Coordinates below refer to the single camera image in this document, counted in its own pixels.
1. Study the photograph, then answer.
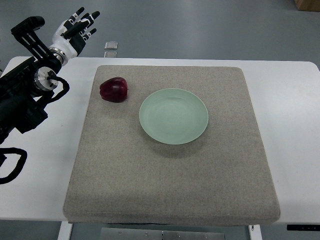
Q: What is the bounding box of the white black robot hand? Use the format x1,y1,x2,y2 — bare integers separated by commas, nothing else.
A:
49,7,101,62

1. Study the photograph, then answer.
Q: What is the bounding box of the red apple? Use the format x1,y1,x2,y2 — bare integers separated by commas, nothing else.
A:
99,77,128,103

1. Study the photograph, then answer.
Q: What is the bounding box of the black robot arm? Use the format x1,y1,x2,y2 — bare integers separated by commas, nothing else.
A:
0,16,70,142

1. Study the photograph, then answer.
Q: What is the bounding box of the lower metal floor plate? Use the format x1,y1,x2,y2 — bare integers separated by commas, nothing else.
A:
104,51,118,58

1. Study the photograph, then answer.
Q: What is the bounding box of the metal floor plate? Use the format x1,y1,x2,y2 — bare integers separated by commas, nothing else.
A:
104,41,118,50
104,51,118,58

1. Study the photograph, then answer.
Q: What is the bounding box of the upper metal floor plate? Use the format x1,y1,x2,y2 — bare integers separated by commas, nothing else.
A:
104,41,118,50

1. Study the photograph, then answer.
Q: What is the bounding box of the light green plate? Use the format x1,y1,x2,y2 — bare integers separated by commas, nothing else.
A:
139,88,209,145

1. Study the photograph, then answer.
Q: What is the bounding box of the beige square cushion mat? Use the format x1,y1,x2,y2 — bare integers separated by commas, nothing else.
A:
63,65,281,226

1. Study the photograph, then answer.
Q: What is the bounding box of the cardboard box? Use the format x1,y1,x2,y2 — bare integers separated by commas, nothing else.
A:
294,0,320,12

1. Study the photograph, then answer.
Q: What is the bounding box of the black table control panel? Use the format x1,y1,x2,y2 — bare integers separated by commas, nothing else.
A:
286,224,320,232

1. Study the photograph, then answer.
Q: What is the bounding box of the black cable loop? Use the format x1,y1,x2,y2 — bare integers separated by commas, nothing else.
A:
0,147,28,185

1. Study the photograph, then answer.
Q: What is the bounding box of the metal table base plate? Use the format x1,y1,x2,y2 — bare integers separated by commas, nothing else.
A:
99,227,226,240

